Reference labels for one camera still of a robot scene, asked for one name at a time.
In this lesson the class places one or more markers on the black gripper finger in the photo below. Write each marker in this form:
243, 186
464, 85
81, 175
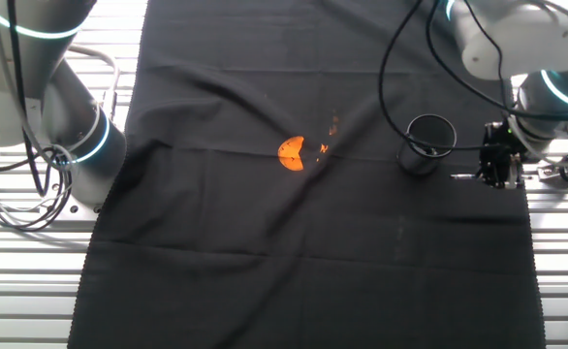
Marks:
491, 174
513, 174

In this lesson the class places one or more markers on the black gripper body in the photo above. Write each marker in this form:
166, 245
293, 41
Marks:
499, 143

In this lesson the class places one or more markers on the clear gel pen black grip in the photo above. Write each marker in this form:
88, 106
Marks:
412, 141
463, 176
428, 152

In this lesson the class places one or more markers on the black mesh pen holder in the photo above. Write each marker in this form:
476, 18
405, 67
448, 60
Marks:
412, 167

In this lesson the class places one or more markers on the orange round patch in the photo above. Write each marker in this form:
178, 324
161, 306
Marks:
291, 157

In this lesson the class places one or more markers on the black table cloth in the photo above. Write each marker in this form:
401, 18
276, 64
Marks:
264, 242

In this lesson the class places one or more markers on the metal camera bracket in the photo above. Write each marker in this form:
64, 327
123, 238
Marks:
548, 173

